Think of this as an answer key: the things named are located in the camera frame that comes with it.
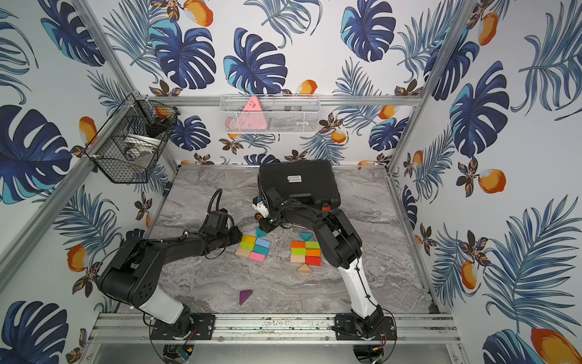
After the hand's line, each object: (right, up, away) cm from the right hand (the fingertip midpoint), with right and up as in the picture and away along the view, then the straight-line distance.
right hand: (264, 224), depth 99 cm
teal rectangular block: (-1, -10, -6) cm, 12 cm away
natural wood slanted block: (-8, -10, -8) cm, 15 cm away
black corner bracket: (-49, +17, +14) cm, 54 cm away
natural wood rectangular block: (+14, -12, -10) cm, 21 cm away
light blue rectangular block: (0, -7, -6) cm, 9 cm away
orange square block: (+21, -11, -8) cm, 24 cm away
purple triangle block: (-5, -23, -18) cm, 30 cm away
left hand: (-9, -3, -4) cm, 10 cm away
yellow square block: (-7, -5, -4) cm, 10 cm away
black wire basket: (-43, +32, -21) cm, 57 cm away
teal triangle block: (+18, -4, -4) cm, 19 cm away
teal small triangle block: (-1, -3, -3) cm, 5 cm away
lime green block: (-7, -8, -6) cm, 12 cm away
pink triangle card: (-3, +43, -8) cm, 44 cm away
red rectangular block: (+20, -12, -12) cm, 27 cm away
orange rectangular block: (+14, -8, -4) cm, 17 cm away
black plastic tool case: (+22, +19, +8) cm, 30 cm away
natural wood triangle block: (+17, -15, -13) cm, 26 cm away
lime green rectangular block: (+20, -8, -6) cm, 23 cm away
